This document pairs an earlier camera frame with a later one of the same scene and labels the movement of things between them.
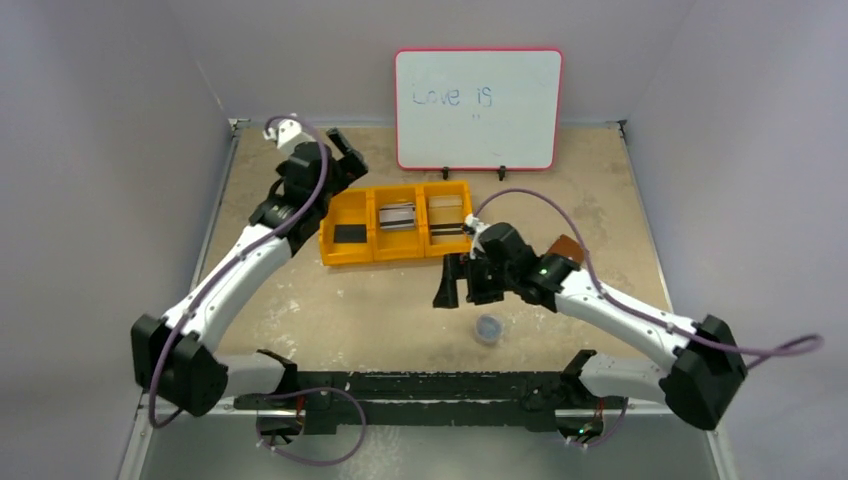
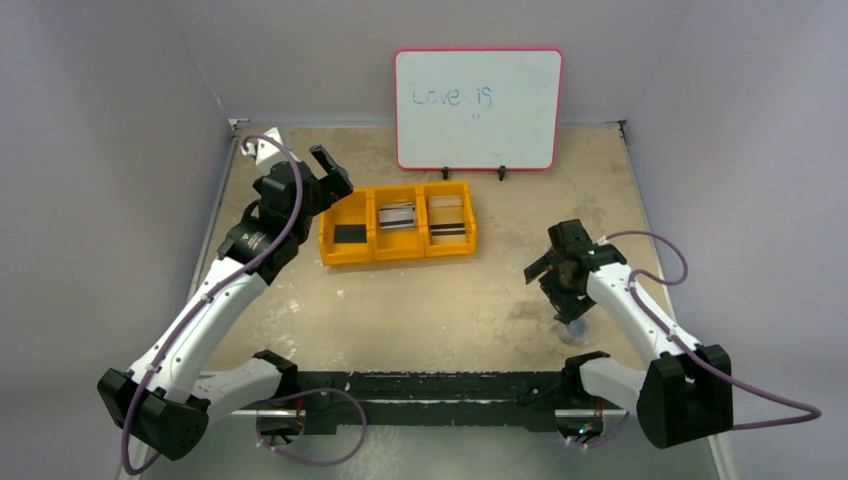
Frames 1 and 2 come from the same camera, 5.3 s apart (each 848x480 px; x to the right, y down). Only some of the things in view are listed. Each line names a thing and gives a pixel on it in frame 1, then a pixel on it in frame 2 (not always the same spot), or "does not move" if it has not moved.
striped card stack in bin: x=397 y=216 does not move
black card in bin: x=350 y=233 does not move
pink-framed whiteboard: x=479 y=109 does not move
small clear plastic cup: x=489 y=328 → x=576 y=332
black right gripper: x=470 y=279 → x=556 y=279
